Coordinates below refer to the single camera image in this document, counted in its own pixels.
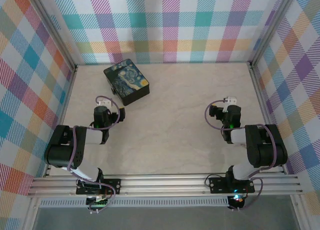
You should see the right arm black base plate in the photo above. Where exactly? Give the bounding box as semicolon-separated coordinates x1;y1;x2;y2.
208;176;256;194

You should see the aluminium frame post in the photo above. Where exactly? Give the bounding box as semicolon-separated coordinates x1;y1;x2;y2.
249;0;298;67
24;0;78;72

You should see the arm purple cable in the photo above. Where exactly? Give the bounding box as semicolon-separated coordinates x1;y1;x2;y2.
66;95;121;214
204;99;278;212

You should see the aluminium mounting rail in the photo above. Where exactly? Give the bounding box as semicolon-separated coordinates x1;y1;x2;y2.
27;174;305;197

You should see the aluminium side rail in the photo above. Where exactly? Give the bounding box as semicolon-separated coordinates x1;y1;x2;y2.
248;63;287;174
42;66;79;177

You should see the grey slotted cable duct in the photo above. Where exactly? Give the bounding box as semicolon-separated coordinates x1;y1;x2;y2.
39;198;230;208

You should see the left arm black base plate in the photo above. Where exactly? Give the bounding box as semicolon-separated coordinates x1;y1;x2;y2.
76;178;122;196

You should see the black box with starry painting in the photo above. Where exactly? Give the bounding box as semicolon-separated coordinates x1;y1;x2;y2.
103;59;151;107

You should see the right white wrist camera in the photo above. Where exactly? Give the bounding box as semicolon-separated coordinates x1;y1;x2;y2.
223;96;238;113

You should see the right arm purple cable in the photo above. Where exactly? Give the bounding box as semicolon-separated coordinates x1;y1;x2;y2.
204;99;278;212

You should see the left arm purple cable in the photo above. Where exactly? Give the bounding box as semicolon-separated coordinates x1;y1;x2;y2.
66;95;121;214

